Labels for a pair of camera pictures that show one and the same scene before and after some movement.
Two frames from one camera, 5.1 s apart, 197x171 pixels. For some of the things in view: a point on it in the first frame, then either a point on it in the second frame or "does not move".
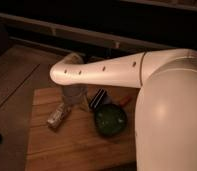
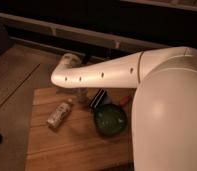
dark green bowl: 110,120 does not move
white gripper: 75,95 to 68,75
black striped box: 97,98 does not move
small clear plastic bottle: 58,116 does not move
